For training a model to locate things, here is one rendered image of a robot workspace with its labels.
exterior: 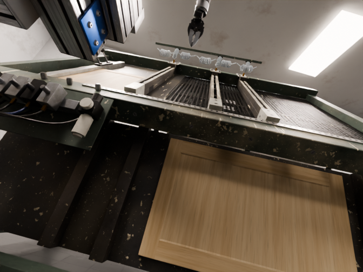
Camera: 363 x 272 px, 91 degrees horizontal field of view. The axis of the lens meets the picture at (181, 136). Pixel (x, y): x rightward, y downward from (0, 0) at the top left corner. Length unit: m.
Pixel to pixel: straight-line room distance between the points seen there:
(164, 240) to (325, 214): 0.75
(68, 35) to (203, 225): 0.82
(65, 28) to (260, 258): 1.01
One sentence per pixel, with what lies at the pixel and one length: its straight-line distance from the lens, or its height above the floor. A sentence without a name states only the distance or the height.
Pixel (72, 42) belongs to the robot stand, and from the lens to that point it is 0.53.
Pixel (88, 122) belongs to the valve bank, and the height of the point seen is 0.66.
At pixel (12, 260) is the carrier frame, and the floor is 0.18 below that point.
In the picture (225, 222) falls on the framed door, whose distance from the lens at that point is 0.91.
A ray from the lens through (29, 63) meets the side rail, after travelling 1.47.
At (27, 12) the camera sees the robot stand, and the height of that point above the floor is 0.70.
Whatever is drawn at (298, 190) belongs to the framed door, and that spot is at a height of 0.68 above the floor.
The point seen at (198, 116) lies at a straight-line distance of 0.75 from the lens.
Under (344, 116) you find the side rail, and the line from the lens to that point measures 1.70.
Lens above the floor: 0.41
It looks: 25 degrees up
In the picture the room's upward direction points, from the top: 14 degrees clockwise
